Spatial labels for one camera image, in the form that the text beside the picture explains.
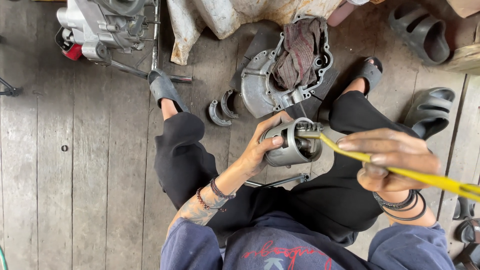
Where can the wooden block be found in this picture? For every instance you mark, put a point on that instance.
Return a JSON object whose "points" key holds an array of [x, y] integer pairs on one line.
{"points": [[465, 56]]}

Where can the curved grey brake shoe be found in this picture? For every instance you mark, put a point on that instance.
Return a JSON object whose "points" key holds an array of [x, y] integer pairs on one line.
{"points": [[215, 116], [226, 107]]}

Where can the silver motorcycle engine block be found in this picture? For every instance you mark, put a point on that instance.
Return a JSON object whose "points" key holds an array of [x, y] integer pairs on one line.
{"points": [[101, 26]]}

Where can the brown cardboard piece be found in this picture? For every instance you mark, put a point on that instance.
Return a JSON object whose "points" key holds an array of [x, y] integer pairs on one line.
{"points": [[465, 6]]}

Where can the person's grey right sandal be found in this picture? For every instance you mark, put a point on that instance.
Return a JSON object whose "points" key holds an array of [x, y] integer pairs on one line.
{"points": [[369, 73]]}

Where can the person's black trousers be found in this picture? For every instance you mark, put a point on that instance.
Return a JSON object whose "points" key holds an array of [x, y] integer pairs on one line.
{"points": [[330, 202]]}

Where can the person's blue sweatshirt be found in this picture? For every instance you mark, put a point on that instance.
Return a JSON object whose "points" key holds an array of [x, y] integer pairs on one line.
{"points": [[285, 247]]}

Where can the grey metal crankcase cover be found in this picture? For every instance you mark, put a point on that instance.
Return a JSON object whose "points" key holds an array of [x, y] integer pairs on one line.
{"points": [[258, 90]]}

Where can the black metal stand leg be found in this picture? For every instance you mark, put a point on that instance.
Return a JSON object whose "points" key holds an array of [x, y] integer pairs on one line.
{"points": [[9, 90]]}

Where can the pile of dark sandals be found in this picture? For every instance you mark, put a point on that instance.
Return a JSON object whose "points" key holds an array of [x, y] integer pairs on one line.
{"points": [[468, 232]]}

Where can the long metal socket wrench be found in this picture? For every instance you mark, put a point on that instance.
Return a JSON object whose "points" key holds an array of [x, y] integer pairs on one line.
{"points": [[281, 180]]}

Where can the person's left hand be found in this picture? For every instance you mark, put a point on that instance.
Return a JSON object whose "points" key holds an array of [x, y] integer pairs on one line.
{"points": [[255, 153]]}

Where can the person's grey left sandal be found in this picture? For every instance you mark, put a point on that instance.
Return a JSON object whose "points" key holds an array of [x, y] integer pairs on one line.
{"points": [[165, 90]]}

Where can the grey metal piston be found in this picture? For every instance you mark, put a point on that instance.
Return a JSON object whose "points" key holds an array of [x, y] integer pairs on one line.
{"points": [[290, 153]]}

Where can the grey rubber slide sandal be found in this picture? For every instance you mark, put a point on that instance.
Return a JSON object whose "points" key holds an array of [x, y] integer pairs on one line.
{"points": [[429, 110], [420, 33]]}

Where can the chrome vertical pipe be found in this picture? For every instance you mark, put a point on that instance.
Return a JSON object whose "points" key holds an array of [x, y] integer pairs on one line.
{"points": [[156, 37]]}

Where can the black braided wristband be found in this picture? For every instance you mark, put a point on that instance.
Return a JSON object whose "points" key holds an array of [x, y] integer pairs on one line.
{"points": [[393, 204]]}

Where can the person's right hand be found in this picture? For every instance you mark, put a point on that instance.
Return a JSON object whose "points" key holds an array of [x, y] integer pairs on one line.
{"points": [[405, 157]]}

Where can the thin black rubber wristbands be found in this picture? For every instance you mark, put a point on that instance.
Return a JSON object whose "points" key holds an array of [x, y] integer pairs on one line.
{"points": [[420, 212]]}

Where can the striped dirty rag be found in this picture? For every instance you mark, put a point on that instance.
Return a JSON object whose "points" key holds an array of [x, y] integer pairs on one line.
{"points": [[298, 52]]}

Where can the person's grey sandal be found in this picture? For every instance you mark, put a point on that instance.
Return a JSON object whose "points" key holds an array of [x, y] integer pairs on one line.
{"points": [[165, 90], [369, 73]]}

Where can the chrome kick-start lever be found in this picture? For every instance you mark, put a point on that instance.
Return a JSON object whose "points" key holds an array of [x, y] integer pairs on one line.
{"points": [[165, 77]]}

